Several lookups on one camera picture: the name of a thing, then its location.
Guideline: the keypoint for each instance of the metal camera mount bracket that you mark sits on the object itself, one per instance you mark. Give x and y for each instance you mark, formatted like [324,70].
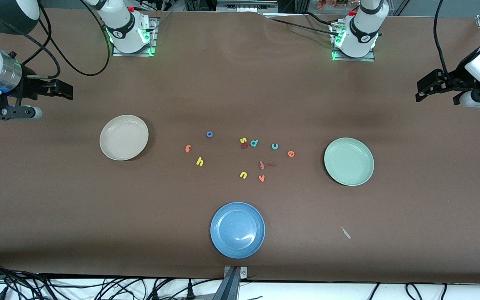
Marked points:
[233,283]

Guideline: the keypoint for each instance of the light green plate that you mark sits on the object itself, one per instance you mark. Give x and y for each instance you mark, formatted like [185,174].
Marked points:
[348,161]

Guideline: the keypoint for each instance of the grey metal box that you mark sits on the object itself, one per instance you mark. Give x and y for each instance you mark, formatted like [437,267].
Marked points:
[246,6]

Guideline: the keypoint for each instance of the beige brown plate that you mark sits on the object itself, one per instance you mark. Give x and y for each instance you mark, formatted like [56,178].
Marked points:
[123,138]

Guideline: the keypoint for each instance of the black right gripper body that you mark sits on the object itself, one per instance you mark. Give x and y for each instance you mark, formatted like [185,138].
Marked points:
[28,86]

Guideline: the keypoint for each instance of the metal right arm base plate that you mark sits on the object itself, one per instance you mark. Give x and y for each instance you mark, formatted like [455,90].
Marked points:
[150,37]

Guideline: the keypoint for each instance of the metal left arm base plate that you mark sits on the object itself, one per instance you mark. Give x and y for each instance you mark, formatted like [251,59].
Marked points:
[350,59]

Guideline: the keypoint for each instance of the yellow foam letter h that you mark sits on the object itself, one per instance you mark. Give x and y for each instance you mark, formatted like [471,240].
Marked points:
[199,161]

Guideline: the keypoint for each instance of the orange decoration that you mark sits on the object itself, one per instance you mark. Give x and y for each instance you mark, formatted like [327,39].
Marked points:
[331,3]

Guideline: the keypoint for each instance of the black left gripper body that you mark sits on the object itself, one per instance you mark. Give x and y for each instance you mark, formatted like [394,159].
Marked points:
[453,80]

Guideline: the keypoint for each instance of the teal foam letter p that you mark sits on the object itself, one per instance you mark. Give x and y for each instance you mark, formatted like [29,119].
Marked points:
[253,143]

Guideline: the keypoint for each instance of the yellow foam letter u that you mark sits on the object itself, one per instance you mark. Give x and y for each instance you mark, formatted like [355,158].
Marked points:
[243,176]

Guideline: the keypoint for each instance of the white paper scrap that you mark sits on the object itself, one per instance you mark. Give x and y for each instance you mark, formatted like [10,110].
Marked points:
[345,232]

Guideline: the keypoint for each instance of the blue plate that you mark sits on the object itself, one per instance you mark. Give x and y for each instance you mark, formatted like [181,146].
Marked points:
[237,230]

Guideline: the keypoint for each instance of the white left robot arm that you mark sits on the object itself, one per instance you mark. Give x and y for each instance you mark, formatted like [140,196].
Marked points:
[363,33]

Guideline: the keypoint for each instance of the black power plug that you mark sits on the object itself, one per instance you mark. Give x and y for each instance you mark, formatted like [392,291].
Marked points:
[190,291]
[155,294]

